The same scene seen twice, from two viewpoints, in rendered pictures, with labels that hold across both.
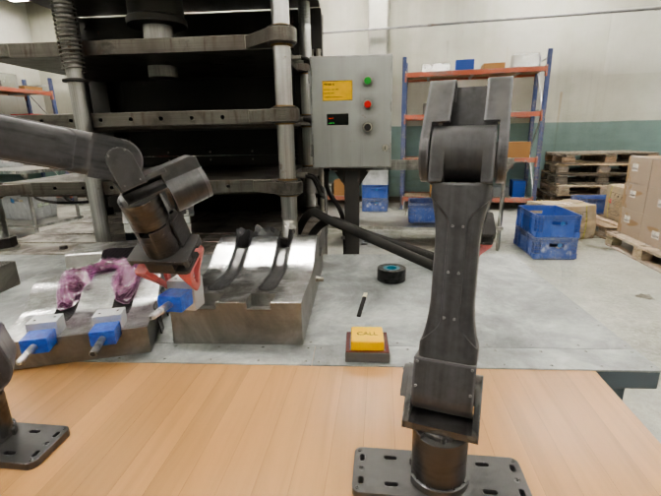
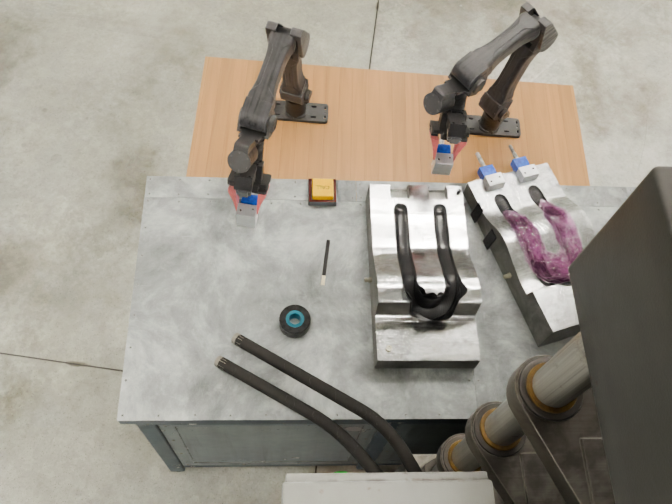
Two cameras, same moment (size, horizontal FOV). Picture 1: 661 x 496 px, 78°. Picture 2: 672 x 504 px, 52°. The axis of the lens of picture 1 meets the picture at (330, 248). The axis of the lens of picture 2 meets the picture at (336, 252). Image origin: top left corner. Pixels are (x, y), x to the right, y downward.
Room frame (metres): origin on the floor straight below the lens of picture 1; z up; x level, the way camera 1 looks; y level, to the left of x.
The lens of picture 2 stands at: (1.75, -0.26, 2.47)
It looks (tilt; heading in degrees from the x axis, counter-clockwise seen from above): 62 degrees down; 166
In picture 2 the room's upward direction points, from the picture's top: 10 degrees clockwise
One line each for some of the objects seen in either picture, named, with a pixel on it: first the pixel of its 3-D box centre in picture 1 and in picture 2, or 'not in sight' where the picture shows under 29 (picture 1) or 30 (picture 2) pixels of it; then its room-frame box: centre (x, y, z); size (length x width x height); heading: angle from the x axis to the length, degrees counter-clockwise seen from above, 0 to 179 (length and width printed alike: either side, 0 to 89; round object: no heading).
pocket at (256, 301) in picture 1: (261, 306); (398, 194); (0.75, 0.14, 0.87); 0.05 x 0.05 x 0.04; 86
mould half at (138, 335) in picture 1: (108, 287); (546, 245); (0.92, 0.53, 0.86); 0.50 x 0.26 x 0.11; 13
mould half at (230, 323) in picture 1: (263, 271); (421, 269); (0.98, 0.17, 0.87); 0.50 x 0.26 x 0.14; 176
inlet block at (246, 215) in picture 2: not in sight; (250, 200); (0.79, -0.27, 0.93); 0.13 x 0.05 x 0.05; 167
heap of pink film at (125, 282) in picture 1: (108, 271); (549, 237); (0.92, 0.53, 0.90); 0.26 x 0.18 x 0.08; 13
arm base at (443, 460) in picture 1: (439, 453); (295, 104); (0.39, -0.12, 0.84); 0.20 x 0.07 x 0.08; 83
